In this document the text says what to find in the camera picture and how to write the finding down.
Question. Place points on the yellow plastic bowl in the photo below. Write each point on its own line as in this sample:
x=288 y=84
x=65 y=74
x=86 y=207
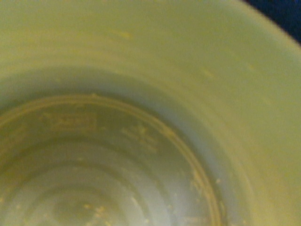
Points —
x=147 y=113

